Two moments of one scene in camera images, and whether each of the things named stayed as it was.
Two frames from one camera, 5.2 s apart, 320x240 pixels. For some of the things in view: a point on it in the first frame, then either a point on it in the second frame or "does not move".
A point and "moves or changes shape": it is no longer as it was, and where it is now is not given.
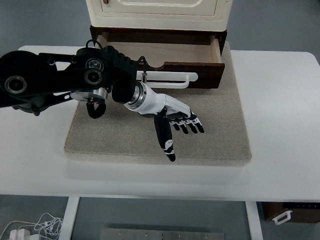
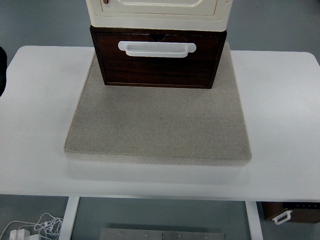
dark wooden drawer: [201, 53] moves or changes shape
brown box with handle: [282, 211] does not move
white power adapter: [19, 234] does not move
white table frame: [253, 217] does not move
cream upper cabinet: [205, 15] does not move
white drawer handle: [168, 76] to [156, 48]
